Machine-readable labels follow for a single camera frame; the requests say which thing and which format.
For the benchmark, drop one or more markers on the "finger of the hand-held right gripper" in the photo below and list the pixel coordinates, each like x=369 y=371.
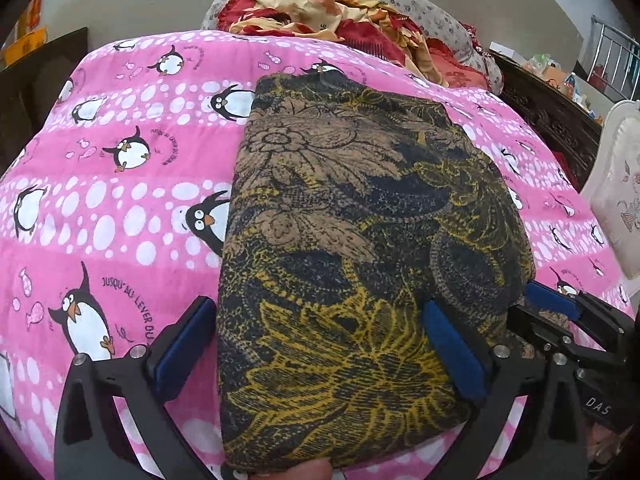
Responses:
x=535 y=325
x=555 y=300

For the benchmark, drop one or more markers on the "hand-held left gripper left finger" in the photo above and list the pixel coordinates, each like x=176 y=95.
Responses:
x=185 y=345

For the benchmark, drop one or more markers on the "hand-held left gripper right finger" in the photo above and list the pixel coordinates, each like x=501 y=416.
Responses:
x=455 y=350

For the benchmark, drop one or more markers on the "brown floral patterned garment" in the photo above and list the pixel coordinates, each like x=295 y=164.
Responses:
x=360 y=240

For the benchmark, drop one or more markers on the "white upholstered chair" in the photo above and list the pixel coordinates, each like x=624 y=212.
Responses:
x=617 y=185

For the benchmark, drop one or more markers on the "pink penguin print blanket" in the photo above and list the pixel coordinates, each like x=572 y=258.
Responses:
x=115 y=200

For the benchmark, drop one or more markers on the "dark carved wooden headboard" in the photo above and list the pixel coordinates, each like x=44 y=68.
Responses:
x=550 y=120

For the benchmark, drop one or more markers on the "clutter of bottles and packets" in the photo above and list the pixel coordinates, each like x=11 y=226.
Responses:
x=560 y=75

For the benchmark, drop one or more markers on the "metal stair railing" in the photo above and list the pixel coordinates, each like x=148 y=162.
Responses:
x=612 y=55

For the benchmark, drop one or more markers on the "red embroidered cushion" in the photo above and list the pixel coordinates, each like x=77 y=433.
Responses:
x=457 y=67

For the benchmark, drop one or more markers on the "dark wooden cabinet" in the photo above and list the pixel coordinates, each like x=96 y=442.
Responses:
x=45 y=90

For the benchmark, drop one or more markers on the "white floral pillow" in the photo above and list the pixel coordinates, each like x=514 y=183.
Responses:
x=430 y=15

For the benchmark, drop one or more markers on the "yellow box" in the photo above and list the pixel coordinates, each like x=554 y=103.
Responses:
x=25 y=46

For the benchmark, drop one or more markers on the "red and yellow floral cloth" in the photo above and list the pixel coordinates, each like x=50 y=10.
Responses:
x=320 y=10

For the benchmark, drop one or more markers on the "red wall poster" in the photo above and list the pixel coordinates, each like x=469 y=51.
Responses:
x=35 y=14

